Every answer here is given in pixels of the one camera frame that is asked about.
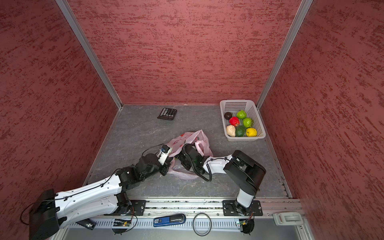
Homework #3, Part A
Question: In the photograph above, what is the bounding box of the dark green avocado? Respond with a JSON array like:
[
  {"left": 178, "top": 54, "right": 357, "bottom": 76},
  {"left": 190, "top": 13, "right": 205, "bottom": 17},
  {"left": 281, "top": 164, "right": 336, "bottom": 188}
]
[{"left": 236, "top": 126, "right": 247, "bottom": 137}]

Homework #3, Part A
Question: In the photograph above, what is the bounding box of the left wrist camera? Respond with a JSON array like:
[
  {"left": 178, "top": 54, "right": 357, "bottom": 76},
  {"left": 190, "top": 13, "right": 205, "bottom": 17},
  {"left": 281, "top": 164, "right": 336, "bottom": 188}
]
[{"left": 158, "top": 145, "right": 172, "bottom": 165}]

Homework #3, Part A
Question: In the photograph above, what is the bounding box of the yellow fruit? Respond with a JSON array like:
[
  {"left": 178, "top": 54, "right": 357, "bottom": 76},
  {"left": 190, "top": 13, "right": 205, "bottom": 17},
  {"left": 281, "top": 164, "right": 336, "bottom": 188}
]
[{"left": 246, "top": 128, "right": 258, "bottom": 137}]

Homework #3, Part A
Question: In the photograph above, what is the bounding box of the red fruit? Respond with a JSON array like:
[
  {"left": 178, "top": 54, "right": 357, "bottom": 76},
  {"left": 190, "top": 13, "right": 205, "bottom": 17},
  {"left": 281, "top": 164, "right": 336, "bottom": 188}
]
[{"left": 229, "top": 117, "right": 241, "bottom": 127}]

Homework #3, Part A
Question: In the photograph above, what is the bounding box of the aluminium corner post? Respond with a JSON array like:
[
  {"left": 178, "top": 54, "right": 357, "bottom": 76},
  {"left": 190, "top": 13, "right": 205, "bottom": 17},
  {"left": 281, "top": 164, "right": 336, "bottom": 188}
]
[
  {"left": 257, "top": 0, "right": 313, "bottom": 110},
  {"left": 56, "top": 0, "right": 124, "bottom": 111}
]

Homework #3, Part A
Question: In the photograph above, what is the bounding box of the black calculator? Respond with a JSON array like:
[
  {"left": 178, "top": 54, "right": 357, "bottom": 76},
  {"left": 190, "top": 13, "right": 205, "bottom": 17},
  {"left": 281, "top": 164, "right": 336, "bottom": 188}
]
[{"left": 158, "top": 108, "right": 177, "bottom": 121}]

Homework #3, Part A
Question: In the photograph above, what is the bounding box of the dark brown fruit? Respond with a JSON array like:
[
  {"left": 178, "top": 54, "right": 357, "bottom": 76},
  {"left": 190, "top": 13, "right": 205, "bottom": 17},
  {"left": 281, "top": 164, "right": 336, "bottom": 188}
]
[{"left": 224, "top": 112, "right": 233, "bottom": 121}]

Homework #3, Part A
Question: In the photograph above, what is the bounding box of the right circuit board connector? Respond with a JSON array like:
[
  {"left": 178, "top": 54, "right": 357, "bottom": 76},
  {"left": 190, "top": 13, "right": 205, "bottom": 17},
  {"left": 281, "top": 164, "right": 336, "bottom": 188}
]
[{"left": 238, "top": 219, "right": 255, "bottom": 235}]

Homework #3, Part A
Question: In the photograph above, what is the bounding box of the left circuit board connector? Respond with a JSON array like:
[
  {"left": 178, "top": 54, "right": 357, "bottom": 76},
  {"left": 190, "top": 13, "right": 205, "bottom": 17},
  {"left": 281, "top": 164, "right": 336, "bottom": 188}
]
[{"left": 112, "top": 219, "right": 132, "bottom": 235}]

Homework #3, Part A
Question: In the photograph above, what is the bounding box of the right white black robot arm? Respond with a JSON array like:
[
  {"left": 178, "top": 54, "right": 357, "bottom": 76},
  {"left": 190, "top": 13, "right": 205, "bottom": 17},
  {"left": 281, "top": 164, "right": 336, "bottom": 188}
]
[{"left": 175, "top": 144, "right": 267, "bottom": 217}]

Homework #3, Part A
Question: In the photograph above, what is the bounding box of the beige fruit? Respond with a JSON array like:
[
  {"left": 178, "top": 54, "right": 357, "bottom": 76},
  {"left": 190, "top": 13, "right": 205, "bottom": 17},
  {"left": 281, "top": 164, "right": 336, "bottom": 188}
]
[{"left": 226, "top": 125, "right": 236, "bottom": 137}]

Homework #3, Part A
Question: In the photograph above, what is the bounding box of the aluminium front rail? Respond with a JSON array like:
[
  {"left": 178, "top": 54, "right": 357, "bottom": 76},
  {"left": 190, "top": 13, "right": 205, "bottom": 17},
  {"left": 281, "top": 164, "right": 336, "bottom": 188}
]
[{"left": 52, "top": 198, "right": 315, "bottom": 240}]

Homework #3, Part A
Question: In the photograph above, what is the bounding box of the black small device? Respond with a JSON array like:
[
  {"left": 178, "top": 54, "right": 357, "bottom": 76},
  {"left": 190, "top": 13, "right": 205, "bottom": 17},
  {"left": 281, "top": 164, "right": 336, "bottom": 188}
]
[{"left": 76, "top": 219, "right": 97, "bottom": 231}]

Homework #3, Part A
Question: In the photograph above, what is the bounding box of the right aluminium corner post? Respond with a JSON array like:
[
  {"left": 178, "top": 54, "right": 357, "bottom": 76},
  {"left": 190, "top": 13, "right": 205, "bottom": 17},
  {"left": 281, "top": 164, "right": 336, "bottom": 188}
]
[{"left": 257, "top": 0, "right": 313, "bottom": 110}]

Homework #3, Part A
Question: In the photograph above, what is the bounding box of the grey plastic holder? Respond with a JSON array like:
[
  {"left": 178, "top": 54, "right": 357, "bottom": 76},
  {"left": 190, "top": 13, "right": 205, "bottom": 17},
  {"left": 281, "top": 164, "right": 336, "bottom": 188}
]
[{"left": 273, "top": 212, "right": 304, "bottom": 226}]

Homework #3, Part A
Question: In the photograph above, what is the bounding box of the white plastic basket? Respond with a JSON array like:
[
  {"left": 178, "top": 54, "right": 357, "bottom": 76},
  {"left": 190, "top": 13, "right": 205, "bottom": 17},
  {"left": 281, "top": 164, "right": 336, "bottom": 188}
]
[{"left": 220, "top": 100, "right": 266, "bottom": 142}]

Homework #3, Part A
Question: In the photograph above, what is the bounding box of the left aluminium corner post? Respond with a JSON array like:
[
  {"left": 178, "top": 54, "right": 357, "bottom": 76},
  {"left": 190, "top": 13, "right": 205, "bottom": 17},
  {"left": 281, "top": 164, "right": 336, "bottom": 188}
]
[{"left": 56, "top": 0, "right": 124, "bottom": 111}]

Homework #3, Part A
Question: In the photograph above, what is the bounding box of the black cable ring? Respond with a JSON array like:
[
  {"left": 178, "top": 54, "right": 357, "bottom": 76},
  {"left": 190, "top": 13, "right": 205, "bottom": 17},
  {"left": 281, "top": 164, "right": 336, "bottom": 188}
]
[{"left": 192, "top": 212, "right": 213, "bottom": 237}]

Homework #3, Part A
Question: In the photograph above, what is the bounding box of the pink plastic bag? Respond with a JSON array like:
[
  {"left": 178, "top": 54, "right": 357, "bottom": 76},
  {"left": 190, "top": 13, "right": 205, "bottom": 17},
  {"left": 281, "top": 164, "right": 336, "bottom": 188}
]
[{"left": 166, "top": 130, "right": 213, "bottom": 180}]

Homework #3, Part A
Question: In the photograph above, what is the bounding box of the circuit board connector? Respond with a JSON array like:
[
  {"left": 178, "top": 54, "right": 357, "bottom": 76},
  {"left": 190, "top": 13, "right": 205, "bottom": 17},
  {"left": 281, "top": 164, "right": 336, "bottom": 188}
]
[
  {"left": 238, "top": 219, "right": 255, "bottom": 235},
  {"left": 112, "top": 219, "right": 132, "bottom": 235}
]

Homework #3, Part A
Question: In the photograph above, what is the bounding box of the blue black device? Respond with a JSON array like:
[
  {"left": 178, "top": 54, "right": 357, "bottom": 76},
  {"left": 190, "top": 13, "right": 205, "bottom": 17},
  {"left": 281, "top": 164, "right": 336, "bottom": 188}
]
[{"left": 153, "top": 214, "right": 186, "bottom": 228}]

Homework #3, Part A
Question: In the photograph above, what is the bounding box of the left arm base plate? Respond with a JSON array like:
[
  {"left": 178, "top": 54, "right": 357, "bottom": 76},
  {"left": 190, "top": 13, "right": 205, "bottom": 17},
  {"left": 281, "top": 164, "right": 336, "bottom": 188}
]
[{"left": 105, "top": 200, "right": 147, "bottom": 217}]

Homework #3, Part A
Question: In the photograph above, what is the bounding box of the light green fruit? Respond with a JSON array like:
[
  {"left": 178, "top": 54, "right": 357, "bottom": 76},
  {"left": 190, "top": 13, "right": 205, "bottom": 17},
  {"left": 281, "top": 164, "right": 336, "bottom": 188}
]
[
  {"left": 237, "top": 110, "right": 247, "bottom": 120},
  {"left": 243, "top": 118, "right": 254, "bottom": 128}
]

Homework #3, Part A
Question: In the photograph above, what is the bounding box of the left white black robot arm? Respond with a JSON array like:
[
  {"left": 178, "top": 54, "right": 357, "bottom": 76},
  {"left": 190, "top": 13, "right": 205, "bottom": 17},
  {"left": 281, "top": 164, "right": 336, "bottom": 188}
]
[{"left": 29, "top": 153, "right": 172, "bottom": 240}]

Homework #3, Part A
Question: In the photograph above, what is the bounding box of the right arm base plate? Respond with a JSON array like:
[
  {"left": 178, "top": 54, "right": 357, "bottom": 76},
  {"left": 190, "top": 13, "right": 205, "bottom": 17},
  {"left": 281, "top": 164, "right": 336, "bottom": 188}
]
[{"left": 222, "top": 200, "right": 263, "bottom": 217}]

